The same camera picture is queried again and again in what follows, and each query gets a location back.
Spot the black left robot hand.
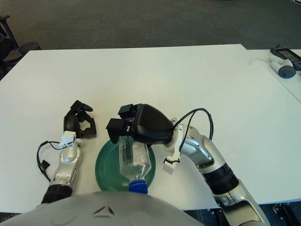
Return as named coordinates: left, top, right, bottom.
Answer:
left=63, top=100, right=98, bottom=139

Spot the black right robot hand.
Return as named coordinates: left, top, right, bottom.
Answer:
left=105, top=103, right=175, bottom=145

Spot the clear plastic bottle blue cap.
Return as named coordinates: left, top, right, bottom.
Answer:
left=119, top=135, right=152, bottom=194

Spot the green round plate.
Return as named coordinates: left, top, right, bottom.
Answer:
left=95, top=138, right=157, bottom=193

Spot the grey robot torso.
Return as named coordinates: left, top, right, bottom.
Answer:
left=0, top=190, right=189, bottom=226

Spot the black office chair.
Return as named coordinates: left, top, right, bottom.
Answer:
left=0, top=15, right=24, bottom=81

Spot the white grey VR controller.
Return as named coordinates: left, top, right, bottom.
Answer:
left=269, top=54, right=297, bottom=78

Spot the black table leg base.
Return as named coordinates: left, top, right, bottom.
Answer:
left=272, top=203, right=301, bottom=217

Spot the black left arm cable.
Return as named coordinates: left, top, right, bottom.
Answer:
left=36, top=140, right=64, bottom=183

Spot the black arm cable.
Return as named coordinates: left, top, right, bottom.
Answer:
left=173, top=108, right=214, bottom=148
left=36, top=140, right=64, bottom=183

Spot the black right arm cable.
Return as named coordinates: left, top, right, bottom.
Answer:
left=173, top=108, right=214, bottom=148

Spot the black wire mesh wastebasket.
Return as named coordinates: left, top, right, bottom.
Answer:
left=18, top=42, right=42, bottom=55

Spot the thin white cable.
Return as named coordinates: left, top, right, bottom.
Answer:
left=249, top=57, right=271, bottom=66

